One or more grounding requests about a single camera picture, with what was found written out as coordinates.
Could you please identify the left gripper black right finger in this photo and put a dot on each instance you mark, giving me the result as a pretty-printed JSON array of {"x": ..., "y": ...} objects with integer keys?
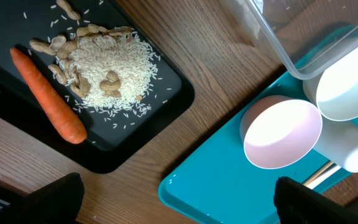
[{"x": 297, "y": 204}]

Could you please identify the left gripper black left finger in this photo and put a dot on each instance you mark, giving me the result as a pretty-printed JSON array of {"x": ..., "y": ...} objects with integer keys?
[{"x": 58, "y": 202}]

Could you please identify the pink bowl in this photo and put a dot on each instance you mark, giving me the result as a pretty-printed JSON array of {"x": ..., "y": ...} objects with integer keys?
[{"x": 277, "y": 131}]

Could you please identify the white cup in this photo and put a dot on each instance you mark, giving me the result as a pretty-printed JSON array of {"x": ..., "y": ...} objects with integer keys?
[{"x": 338, "y": 142}]

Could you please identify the wooden chopstick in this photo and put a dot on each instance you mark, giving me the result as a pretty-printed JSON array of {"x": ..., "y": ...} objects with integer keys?
[{"x": 323, "y": 168}]

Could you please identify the white bowl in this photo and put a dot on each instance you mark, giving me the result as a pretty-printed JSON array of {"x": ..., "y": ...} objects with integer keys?
[{"x": 335, "y": 91}]

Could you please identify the white plastic fork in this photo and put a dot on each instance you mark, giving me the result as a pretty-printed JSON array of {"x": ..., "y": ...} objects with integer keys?
[{"x": 315, "y": 181}]

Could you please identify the orange carrot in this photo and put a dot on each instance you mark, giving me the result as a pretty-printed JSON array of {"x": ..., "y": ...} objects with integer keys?
[{"x": 63, "y": 119}]

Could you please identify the black food tray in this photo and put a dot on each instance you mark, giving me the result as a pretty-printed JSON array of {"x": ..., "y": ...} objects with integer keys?
[{"x": 112, "y": 136}]

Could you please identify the teal serving tray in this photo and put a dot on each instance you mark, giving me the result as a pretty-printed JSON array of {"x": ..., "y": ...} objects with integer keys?
[{"x": 217, "y": 183}]

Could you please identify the rice and peanut shell scraps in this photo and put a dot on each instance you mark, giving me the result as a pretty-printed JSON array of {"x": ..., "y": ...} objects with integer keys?
[{"x": 109, "y": 71}]

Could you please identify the clear plastic bin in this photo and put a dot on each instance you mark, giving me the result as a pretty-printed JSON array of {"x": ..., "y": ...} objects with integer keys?
[{"x": 307, "y": 36}]

